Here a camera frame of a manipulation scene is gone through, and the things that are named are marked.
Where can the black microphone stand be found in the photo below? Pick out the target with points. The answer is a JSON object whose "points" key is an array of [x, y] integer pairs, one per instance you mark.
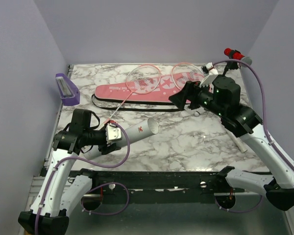
{"points": [[230, 65]]}

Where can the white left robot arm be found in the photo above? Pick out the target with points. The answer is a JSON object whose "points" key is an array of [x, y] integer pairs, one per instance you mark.
{"points": [[49, 213]]}

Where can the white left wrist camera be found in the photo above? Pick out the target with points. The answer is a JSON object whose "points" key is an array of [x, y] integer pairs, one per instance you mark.
{"points": [[113, 133]]}

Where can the red grey microphone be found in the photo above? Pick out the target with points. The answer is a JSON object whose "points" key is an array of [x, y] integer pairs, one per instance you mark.
{"points": [[234, 54]]}

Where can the pink left badminton racket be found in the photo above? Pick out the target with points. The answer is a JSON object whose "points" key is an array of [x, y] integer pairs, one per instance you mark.
{"points": [[142, 80]]}

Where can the pink badminton racket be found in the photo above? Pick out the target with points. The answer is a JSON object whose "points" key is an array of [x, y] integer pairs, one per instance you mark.
{"points": [[183, 72], [142, 80]]}

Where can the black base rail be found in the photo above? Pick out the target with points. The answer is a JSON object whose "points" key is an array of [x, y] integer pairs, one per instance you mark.
{"points": [[152, 187]]}

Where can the purple metronome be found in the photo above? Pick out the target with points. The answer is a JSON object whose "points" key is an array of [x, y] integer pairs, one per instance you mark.
{"points": [[69, 92]]}

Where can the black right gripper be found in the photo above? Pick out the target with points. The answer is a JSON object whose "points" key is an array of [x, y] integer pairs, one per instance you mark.
{"points": [[190, 92]]}

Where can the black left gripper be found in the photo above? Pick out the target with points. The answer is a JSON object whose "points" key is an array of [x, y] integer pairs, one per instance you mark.
{"points": [[106, 150]]}

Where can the grey shuttlecock tube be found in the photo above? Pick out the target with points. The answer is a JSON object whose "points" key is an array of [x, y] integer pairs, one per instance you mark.
{"points": [[135, 133]]}

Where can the pink right badminton racket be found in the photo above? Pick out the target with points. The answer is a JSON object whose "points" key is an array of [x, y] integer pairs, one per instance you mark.
{"points": [[183, 72]]}

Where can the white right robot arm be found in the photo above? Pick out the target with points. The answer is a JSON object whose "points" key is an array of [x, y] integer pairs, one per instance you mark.
{"points": [[244, 123]]}

